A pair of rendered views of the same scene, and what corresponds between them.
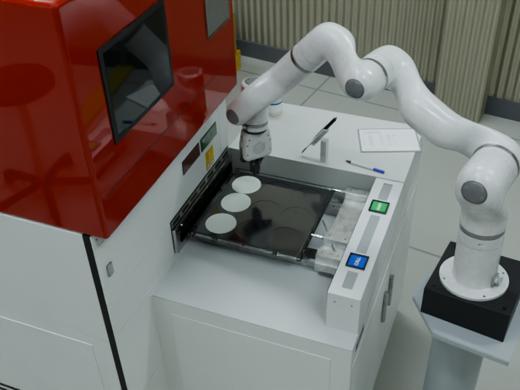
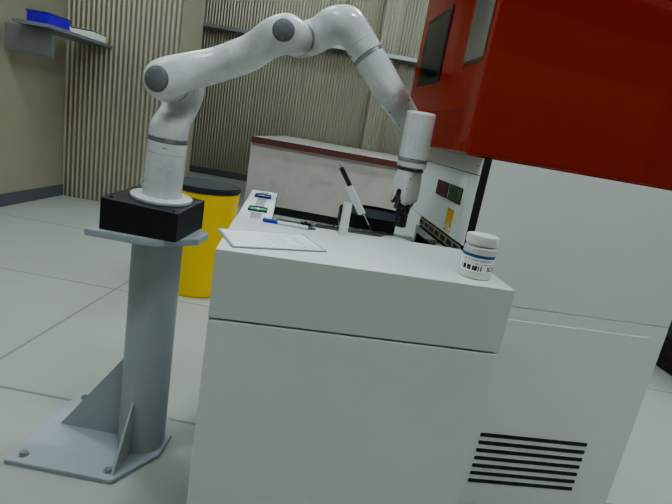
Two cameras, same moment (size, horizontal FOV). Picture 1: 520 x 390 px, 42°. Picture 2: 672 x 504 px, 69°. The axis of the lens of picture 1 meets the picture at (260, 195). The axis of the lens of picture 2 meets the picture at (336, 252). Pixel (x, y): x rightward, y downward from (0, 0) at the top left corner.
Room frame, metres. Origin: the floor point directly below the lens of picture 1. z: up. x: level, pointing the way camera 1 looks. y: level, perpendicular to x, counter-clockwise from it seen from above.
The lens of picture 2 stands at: (3.00, -0.87, 1.23)
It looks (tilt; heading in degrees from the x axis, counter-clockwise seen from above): 14 degrees down; 150
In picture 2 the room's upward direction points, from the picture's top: 10 degrees clockwise
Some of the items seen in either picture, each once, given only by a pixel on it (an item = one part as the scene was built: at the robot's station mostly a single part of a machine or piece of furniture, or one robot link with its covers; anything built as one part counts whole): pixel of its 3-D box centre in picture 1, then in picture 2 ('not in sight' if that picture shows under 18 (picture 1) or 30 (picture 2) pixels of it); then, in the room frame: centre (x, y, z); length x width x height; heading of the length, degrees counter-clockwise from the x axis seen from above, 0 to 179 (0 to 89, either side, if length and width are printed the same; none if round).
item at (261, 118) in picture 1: (254, 100); (417, 135); (1.84, 0.01, 1.25); 0.09 x 0.08 x 0.13; 142
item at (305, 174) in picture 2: not in sight; (332, 178); (-3.72, 2.75, 0.48); 2.64 x 2.07 x 0.96; 148
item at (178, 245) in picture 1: (204, 200); (431, 252); (1.80, 0.19, 0.89); 0.44 x 0.02 x 0.10; 157
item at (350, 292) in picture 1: (367, 250); (257, 224); (1.53, -0.32, 0.89); 0.55 x 0.09 x 0.14; 157
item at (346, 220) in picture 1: (343, 232); not in sight; (1.65, -0.26, 0.87); 0.36 x 0.08 x 0.03; 157
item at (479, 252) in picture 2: (273, 100); (478, 255); (2.24, -0.06, 1.01); 0.07 x 0.07 x 0.10
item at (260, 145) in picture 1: (254, 140); (407, 184); (1.84, 0.01, 1.11); 0.10 x 0.07 x 0.11; 118
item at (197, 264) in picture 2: not in sight; (200, 237); (-0.24, -0.06, 0.37); 0.47 x 0.47 x 0.74
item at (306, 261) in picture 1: (268, 251); not in sight; (1.60, -0.02, 0.84); 0.50 x 0.02 x 0.03; 67
